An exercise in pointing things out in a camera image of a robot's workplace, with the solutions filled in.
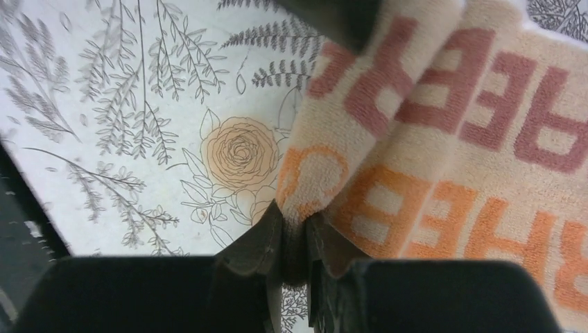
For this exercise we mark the floral table cloth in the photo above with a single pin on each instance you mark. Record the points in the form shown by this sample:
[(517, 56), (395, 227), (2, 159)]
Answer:
[(152, 127)]

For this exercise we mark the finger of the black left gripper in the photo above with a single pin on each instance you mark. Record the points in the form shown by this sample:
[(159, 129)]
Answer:
[(348, 23)]

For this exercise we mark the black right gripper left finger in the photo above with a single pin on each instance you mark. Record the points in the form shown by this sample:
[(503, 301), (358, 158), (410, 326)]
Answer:
[(237, 290)]

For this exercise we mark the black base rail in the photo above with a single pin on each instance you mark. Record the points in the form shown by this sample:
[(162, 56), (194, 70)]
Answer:
[(29, 244)]

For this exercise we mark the beige lettered towel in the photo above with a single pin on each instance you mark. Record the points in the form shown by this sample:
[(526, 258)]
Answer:
[(461, 132)]

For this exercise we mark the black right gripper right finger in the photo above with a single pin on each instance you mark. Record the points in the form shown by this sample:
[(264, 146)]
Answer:
[(349, 291)]

